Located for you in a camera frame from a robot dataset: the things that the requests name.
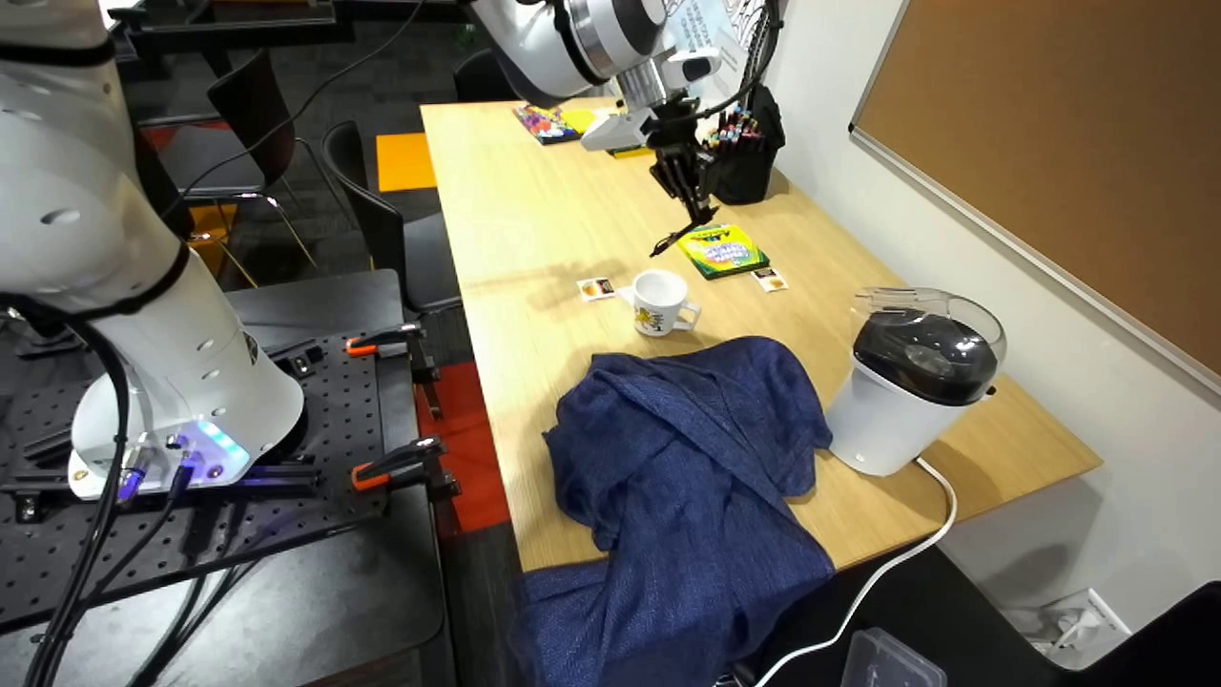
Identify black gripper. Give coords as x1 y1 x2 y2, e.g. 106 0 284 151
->
647 101 725 226

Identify black pencil holder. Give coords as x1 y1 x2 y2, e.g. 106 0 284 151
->
695 84 789 208

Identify green yellow crayon box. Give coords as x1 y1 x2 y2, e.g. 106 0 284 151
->
669 222 775 283

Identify crayons bundle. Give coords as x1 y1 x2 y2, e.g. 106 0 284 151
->
715 110 767 151

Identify white printed mug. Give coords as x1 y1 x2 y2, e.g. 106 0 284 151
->
617 269 706 344

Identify colourful printed pack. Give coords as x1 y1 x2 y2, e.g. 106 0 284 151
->
513 101 584 151

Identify black office chair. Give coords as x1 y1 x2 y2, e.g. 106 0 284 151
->
322 124 467 322
449 45 528 107

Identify white electric kettle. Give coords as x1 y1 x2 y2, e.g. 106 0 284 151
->
825 283 1013 480

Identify orange folder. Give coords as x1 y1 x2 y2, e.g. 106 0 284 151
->
376 129 444 198

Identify blue cloth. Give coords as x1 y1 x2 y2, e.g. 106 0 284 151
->
513 334 841 687

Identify orange black clamp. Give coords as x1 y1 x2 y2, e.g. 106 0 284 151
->
348 437 458 498
340 322 427 364

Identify cork pin board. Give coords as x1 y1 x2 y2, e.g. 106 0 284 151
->
849 0 1221 411

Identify black chair with metal legs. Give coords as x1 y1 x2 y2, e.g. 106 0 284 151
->
151 49 322 280

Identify clear plastic box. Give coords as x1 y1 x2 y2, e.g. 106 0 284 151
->
837 626 949 687

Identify crumpled plastic bag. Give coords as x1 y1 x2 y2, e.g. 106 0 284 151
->
1005 586 1139 671

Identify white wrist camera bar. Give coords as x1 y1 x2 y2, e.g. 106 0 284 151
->
580 107 661 158

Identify white power cable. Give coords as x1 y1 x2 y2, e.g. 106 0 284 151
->
750 456 962 687

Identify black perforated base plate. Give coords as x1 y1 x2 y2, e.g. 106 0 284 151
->
0 334 393 633

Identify black base cables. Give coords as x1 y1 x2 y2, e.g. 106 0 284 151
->
22 329 261 687

